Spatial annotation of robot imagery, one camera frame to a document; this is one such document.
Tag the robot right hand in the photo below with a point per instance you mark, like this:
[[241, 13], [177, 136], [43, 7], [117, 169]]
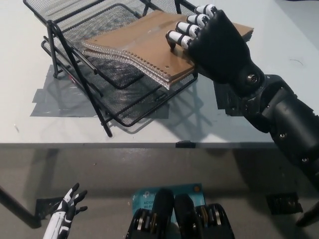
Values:
[[221, 49]]

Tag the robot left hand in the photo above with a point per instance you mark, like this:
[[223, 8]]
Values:
[[62, 214]]

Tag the brown spiral notebook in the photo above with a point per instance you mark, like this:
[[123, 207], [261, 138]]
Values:
[[139, 37]]

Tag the black mesh file tray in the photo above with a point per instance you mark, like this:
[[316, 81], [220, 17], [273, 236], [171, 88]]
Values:
[[124, 109]]

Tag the black table leg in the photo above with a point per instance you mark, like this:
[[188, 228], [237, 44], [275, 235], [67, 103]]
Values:
[[17, 211]]

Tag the black tape patch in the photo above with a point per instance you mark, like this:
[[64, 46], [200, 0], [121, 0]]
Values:
[[226, 102]]

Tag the teal cardboard box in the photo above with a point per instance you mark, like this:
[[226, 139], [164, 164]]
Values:
[[144, 196]]

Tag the grey tape patch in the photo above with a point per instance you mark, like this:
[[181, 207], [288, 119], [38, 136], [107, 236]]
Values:
[[52, 104]]

